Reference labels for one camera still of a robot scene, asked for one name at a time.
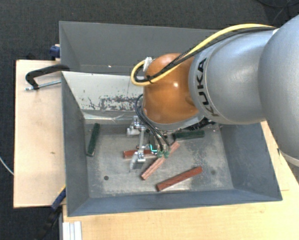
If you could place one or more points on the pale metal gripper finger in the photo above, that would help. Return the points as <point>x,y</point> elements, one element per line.
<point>135,130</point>
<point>139,160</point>

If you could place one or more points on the red-brown flat block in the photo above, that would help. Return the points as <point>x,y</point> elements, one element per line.
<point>152,168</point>
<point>179,179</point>
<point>128,154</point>

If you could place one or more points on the grey metal bin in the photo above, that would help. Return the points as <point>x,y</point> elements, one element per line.
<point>114,179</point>

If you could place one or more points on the dark green flat block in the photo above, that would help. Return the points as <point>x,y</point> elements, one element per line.
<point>93,140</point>
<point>189,135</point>

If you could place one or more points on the pale wood flat board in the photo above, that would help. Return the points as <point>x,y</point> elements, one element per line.
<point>39,139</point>

